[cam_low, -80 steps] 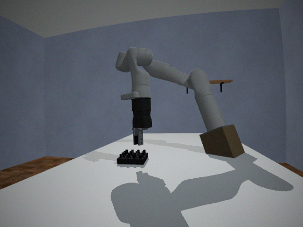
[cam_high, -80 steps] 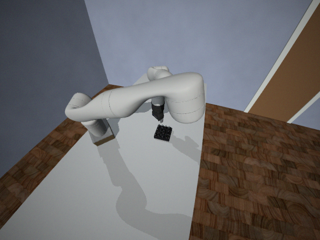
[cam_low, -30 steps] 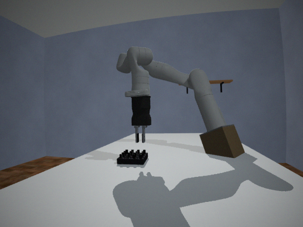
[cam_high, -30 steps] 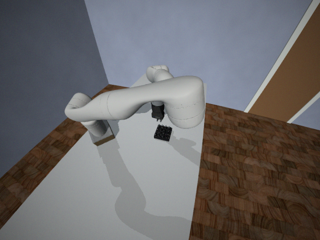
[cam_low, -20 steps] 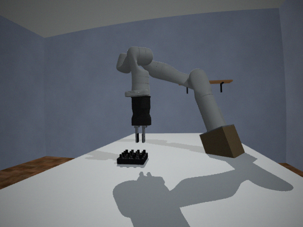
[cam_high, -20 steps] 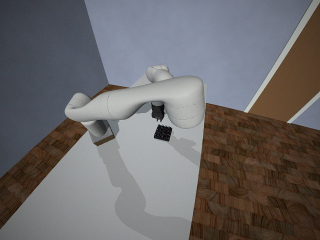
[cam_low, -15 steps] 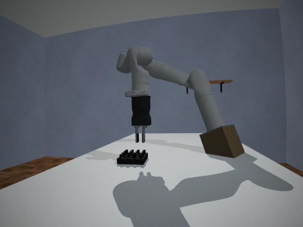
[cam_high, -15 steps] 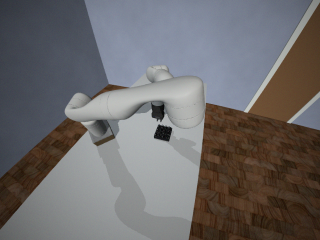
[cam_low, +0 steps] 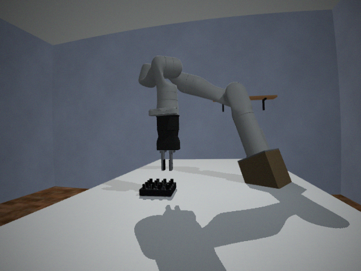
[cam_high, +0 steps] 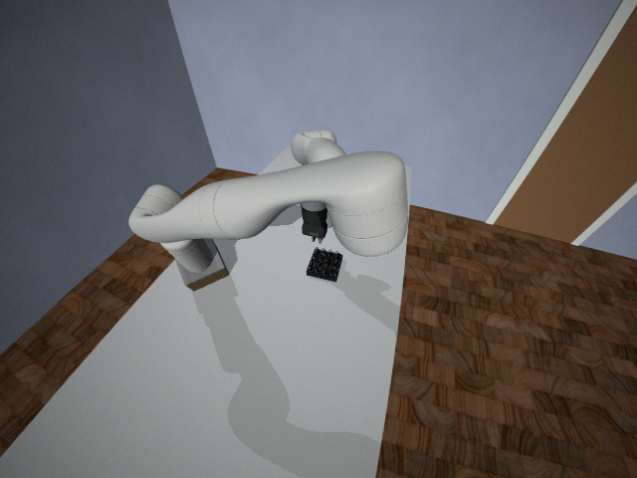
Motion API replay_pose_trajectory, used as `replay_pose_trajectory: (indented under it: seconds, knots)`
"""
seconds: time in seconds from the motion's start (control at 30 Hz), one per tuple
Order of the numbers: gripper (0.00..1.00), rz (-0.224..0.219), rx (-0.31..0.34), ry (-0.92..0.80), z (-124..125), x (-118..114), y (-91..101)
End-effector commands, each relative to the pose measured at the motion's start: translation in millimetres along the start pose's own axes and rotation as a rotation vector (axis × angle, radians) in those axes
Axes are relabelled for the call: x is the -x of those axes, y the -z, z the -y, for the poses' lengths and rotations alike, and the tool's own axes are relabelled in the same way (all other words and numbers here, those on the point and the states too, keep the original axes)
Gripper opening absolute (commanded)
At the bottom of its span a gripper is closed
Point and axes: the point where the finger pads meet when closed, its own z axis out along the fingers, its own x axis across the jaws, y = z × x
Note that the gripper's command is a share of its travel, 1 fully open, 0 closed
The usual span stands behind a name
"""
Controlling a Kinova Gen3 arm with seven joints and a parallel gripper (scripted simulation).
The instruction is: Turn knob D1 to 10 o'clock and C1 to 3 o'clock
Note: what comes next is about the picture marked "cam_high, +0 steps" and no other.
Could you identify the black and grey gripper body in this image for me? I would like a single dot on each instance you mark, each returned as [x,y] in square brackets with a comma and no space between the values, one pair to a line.
[314,216]

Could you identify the black knob box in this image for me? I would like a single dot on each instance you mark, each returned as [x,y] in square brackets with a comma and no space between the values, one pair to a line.
[324,265]

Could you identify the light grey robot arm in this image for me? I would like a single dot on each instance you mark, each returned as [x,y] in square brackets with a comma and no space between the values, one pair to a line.
[364,193]

